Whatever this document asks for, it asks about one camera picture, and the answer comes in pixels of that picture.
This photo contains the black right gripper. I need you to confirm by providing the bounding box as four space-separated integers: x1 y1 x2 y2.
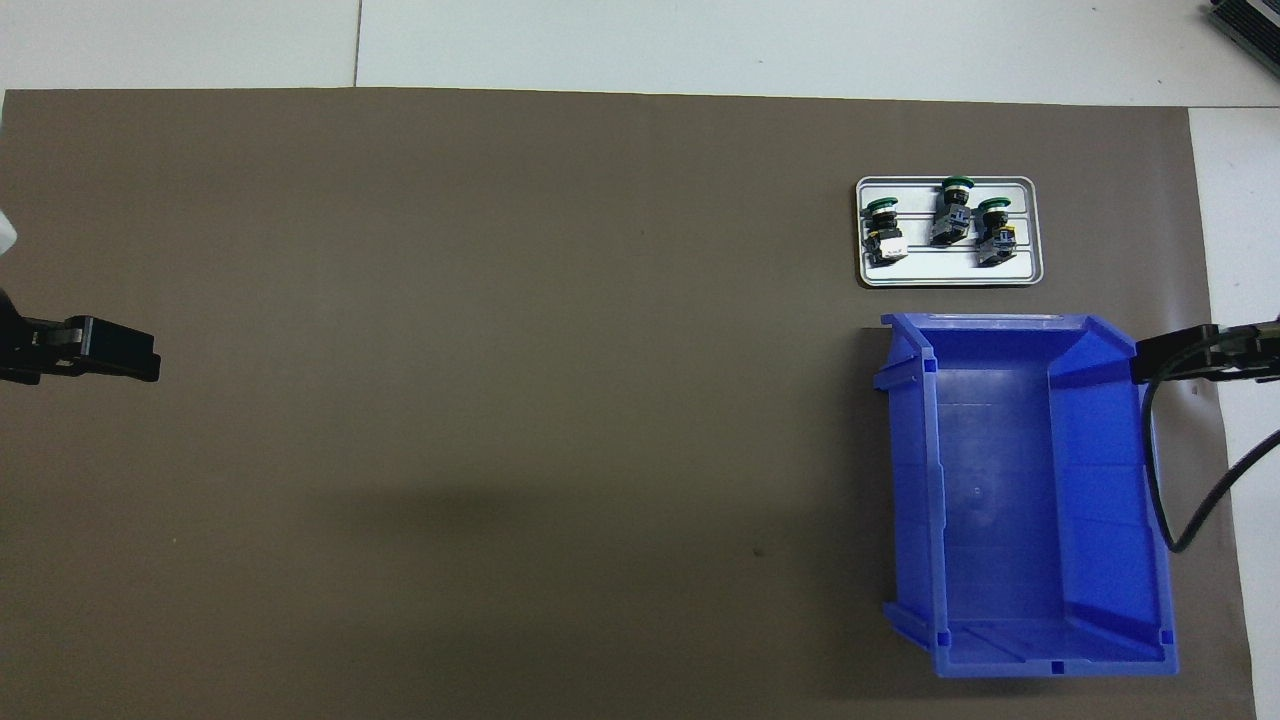
1133 316 1280 384

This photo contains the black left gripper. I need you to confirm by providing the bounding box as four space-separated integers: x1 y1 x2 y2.
0 292 161 387

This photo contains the green push button black base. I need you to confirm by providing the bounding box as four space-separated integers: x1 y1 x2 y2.
930 176 976 248

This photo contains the green push button yellow base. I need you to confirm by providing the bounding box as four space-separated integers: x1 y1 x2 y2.
975 197 1017 267

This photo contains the green push button white base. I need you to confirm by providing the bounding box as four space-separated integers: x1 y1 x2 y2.
862 198 909 267

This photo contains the blue plastic storage bin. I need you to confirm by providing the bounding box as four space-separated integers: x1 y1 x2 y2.
872 312 1181 680

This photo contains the grey metal tray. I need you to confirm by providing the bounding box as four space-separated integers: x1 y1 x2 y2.
855 176 1045 289

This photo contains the grey ribbed metal device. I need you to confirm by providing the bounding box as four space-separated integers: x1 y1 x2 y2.
1203 0 1280 53

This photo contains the brown table mat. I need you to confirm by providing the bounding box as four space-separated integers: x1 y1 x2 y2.
0 88 1258 720

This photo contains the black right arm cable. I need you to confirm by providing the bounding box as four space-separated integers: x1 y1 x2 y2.
1140 322 1280 554

